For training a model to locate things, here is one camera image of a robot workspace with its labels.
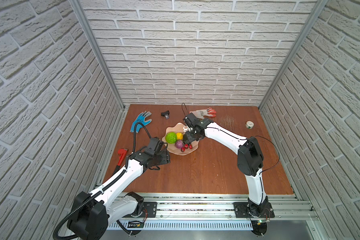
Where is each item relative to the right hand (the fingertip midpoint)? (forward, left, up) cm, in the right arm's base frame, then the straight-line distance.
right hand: (192, 134), depth 91 cm
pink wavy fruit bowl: (+9, +7, -4) cm, 12 cm away
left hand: (-13, +17, -1) cm, 21 cm away
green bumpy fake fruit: (0, +13, -2) cm, 13 cm away
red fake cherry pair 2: (-5, +1, -6) cm, 8 cm away
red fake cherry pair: (-5, +4, -5) cm, 8 cm away
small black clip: (+27, +17, -9) cm, 33 cm away
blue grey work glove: (+23, +36, -8) cm, 44 cm away
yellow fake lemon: (+3, +8, -5) cm, 10 cm away
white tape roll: (+10, -44, -8) cm, 46 cm away
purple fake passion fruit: (-3, +8, -5) cm, 10 cm away
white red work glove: (+25, -12, -8) cm, 29 cm away
